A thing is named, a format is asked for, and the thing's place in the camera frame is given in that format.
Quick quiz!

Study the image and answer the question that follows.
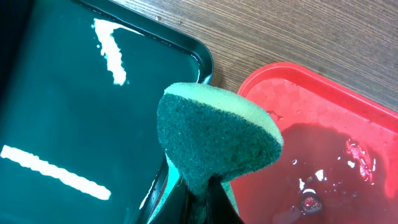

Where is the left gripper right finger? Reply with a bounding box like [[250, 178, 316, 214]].
[[205, 176, 244, 224]]

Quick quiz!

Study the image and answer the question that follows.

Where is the red plastic tray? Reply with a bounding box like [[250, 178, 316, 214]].
[[232, 63, 397, 223]]

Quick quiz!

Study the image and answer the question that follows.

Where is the black water tray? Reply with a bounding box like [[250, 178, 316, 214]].
[[1, 0, 213, 223]]

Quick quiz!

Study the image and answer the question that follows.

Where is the green yellow sponge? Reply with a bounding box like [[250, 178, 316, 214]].
[[150, 83, 284, 223]]

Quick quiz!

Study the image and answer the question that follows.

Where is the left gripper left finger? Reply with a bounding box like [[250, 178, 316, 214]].
[[150, 179, 190, 224]]

